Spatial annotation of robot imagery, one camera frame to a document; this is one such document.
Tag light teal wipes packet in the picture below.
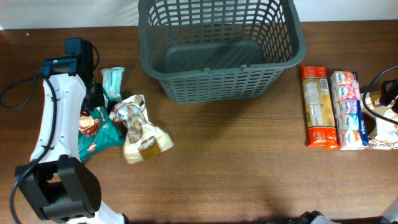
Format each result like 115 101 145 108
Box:
101 67 125 107

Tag green Nescafe coffee bag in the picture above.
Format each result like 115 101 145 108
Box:
78 106 125 162

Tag beige brown snack bag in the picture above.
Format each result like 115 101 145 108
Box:
361 90 397 150
109 95 174 164

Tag orange biscuit package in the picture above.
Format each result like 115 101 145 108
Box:
301 66 340 149

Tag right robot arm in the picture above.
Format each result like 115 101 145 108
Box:
295 79 397 224

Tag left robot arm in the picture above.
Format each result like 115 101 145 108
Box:
10 37 129 223

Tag grey plastic mesh basket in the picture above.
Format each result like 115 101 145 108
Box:
138 0 306 104

